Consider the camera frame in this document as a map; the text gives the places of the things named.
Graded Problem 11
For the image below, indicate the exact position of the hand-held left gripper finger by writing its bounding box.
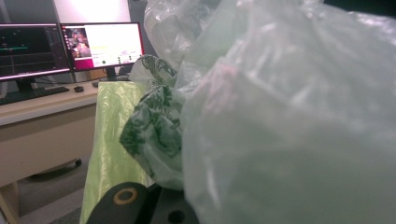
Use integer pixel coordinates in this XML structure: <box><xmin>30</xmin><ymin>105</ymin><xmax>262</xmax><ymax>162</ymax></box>
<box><xmin>149</xmin><ymin>186</ymin><xmax>200</xmax><ymax>224</ymax></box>

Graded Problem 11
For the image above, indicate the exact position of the white green-printed plastic bag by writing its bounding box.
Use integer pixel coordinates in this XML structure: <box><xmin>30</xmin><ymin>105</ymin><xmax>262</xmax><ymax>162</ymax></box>
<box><xmin>119</xmin><ymin>54</ymin><xmax>185</xmax><ymax>191</ymax></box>

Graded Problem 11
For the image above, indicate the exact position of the translucent pale green plastic bag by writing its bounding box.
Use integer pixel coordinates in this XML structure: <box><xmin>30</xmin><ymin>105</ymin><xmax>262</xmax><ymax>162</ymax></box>
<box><xmin>143</xmin><ymin>0</ymin><xmax>396</xmax><ymax>224</ymax></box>

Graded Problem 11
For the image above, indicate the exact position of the light green plastic bag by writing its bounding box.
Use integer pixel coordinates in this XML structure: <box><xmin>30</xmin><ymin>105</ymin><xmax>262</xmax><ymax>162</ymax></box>
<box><xmin>79</xmin><ymin>80</ymin><xmax>154</xmax><ymax>224</ymax></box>

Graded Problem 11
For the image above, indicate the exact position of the beige office desk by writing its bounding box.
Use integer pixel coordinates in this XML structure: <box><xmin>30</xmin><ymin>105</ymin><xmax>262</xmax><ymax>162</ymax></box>
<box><xmin>0</xmin><ymin>80</ymin><xmax>100</xmax><ymax>189</ymax></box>

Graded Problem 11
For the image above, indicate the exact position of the wooden table leg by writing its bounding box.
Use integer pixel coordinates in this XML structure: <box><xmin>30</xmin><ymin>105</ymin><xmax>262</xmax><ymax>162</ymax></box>
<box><xmin>0</xmin><ymin>181</ymin><xmax>21</xmax><ymax>224</ymax></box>

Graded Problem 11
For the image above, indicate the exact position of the computer monitor with bright screen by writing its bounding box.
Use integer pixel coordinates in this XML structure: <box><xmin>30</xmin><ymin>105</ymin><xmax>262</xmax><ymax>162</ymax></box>
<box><xmin>60</xmin><ymin>21</ymin><xmax>146</xmax><ymax>82</ymax></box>

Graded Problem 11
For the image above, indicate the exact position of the black keyboard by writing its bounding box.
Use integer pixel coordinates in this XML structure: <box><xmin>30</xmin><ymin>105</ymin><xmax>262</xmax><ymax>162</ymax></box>
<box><xmin>0</xmin><ymin>86</ymin><xmax>70</xmax><ymax>106</ymax></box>

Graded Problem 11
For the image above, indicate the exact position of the bright white board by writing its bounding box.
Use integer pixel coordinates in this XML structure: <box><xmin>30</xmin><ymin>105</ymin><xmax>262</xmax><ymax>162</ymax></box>
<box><xmin>51</xmin><ymin>0</ymin><xmax>132</xmax><ymax>24</ymax></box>

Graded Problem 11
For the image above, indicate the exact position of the computer monitor with dark screen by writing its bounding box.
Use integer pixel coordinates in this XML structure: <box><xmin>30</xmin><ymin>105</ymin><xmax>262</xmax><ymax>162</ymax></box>
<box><xmin>0</xmin><ymin>22</ymin><xmax>71</xmax><ymax>93</ymax></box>

